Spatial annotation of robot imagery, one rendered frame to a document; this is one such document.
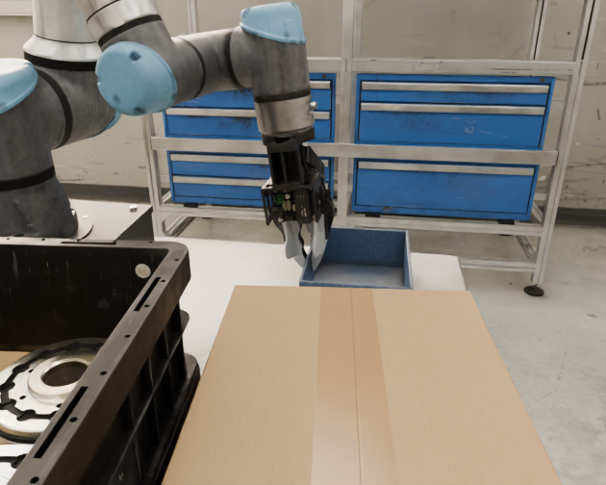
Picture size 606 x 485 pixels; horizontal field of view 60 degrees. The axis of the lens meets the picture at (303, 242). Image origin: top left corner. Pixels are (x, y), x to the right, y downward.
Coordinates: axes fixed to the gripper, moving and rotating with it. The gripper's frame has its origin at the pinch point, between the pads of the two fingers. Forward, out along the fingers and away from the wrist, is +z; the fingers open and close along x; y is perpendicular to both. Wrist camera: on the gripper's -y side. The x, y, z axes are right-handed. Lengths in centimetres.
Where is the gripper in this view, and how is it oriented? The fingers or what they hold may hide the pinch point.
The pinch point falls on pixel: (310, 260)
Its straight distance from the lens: 79.4
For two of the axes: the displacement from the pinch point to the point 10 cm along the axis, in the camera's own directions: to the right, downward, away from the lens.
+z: 1.3, 9.2, 3.7
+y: -1.8, 3.9, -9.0
